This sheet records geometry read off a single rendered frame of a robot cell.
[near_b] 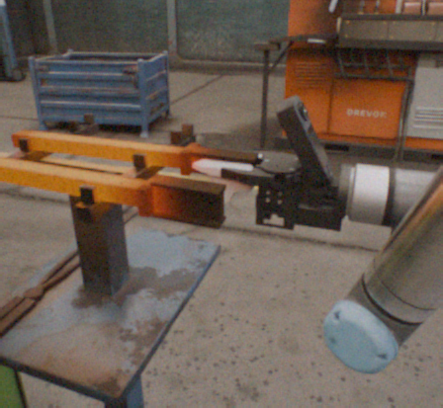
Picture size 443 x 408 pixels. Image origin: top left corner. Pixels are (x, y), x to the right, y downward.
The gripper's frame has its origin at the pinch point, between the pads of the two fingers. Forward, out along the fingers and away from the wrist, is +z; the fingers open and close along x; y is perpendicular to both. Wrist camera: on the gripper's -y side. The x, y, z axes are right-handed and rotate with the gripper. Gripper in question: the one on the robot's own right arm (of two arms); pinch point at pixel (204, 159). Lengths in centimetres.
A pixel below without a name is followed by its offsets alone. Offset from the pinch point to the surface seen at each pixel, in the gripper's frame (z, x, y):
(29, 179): 18.7, -13.5, 0.2
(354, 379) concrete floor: -31, 59, 98
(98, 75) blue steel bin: 213, 281, 41
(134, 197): 3.2, -14.0, 0.1
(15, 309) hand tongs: 28.5, -12.3, 25.1
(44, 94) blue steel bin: 273, 274, 61
